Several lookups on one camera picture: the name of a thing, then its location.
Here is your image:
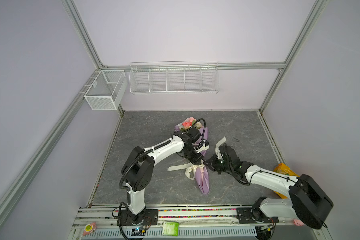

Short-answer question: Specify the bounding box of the green small packet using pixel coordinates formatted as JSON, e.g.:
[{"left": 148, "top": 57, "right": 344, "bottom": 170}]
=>
[{"left": 162, "top": 221, "right": 180, "bottom": 237}]

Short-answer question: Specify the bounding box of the white mesh box basket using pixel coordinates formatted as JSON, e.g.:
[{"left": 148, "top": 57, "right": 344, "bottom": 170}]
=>
[{"left": 84, "top": 70, "right": 128, "bottom": 111}]

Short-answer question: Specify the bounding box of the white vented cable duct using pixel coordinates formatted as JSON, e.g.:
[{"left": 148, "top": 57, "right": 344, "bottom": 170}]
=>
[{"left": 82, "top": 226, "right": 257, "bottom": 240}]

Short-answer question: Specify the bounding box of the white wire shelf basket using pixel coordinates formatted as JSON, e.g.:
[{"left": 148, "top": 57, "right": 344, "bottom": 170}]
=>
[{"left": 129, "top": 61, "right": 220, "bottom": 94}]

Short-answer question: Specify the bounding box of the pink green round toy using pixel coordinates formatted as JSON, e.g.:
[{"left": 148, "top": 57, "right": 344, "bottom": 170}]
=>
[{"left": 83, "top": 222, "right": 97, "bottom": 237}]

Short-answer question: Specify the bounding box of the aluminium enclosure frame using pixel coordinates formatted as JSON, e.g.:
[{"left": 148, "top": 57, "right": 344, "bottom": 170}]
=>
[{"left": 0, "top": 1, "right": 314, "bottom": 199}]

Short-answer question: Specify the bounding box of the cream printed ribbon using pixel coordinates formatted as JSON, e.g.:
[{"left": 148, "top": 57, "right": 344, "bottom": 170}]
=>
[{"left": 167, "top": 137, "right": 226, "bottom": 180}]

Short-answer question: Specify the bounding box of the small pink pig toy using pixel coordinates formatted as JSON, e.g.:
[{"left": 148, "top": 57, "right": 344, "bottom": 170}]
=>
[{"left": 293, "top": 219, "right": 305, "bottom": 227}]

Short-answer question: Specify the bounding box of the yellow snack bag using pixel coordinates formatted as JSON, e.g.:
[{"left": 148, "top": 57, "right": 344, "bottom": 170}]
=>
[{"left": 273, "top": 163, "right": 299, "bottom": 199}]

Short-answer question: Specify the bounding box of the pink purple wrapping paper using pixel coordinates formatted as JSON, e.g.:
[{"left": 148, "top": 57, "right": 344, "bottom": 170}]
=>
[{"left": 175, "top": 117, "right": 210, "bottom": 195}]

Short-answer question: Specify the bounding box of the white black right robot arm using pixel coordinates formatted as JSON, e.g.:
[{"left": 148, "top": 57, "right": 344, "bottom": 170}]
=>
[{"left": 204, "top": 144, "right": 334, "bottom": 230}]

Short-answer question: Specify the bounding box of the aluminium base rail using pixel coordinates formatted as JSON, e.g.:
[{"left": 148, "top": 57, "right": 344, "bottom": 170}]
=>
[{"left": 73, "top": 205, "right": 294, "bottom": 229}]

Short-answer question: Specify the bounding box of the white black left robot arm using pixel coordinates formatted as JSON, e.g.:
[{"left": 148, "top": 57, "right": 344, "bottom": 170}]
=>
[{"left": 117, "top": 119, "right": 210, "bottom": 226}]

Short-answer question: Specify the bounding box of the red pink fake rose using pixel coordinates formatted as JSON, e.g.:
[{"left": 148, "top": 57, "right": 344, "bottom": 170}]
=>
[{"left": 182, "top": 120, "right": 193, "bottom": 130}]

